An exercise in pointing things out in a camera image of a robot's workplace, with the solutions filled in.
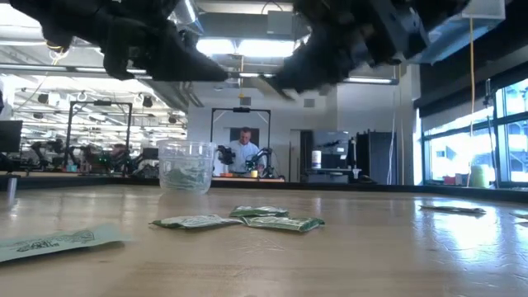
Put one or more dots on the metal post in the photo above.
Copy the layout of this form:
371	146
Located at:
12	189

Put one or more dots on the red object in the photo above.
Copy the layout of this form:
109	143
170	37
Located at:
449	180

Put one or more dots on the green white Truvia packet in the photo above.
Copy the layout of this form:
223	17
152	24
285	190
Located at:
257	212
194	222
284	224
183	179

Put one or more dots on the black ceiling speaker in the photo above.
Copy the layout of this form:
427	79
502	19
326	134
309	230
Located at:
147	102
43	98

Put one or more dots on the black metal rig frame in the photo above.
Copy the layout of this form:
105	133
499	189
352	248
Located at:
260	109
111	102

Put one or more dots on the yellow-green container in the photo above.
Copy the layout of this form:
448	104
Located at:
479	177

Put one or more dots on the black computer monitor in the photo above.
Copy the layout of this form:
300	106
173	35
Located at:
10	136

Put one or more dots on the long ceiling light fixture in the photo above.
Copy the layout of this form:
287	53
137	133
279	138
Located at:
371	80

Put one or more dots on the standing person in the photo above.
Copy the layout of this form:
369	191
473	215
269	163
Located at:
243	154

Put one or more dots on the black background robot arm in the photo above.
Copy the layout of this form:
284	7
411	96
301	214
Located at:
92	154
55	146
225	154
270	167

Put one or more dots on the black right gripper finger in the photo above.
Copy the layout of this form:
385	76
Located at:
309	74

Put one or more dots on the grey wall vent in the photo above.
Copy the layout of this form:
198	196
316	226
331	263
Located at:
309	103
245	101

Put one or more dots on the grey ceiling box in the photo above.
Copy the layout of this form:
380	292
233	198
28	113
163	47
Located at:
280	22

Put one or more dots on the grey desk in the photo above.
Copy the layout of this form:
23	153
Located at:
326	176

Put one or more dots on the silver air duct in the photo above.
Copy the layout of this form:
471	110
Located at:
189	12

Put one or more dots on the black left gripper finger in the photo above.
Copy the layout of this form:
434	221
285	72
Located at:
189	66

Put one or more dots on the black rig camera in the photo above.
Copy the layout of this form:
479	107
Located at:
241	109

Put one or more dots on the black cabinet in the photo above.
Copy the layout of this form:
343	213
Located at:
377	156

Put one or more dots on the clear plastic cup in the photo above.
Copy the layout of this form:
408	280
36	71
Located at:
185	156

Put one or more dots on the black ceiling-mounted device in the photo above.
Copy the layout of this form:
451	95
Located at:
57	53

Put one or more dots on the orange-topped background table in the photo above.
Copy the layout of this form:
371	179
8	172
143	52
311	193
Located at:
268	180

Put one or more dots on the pale green Stevia packet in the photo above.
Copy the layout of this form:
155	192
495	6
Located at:
49	243
520	215
453	210

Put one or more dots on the yellow cup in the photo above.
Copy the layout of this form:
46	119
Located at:
254	173

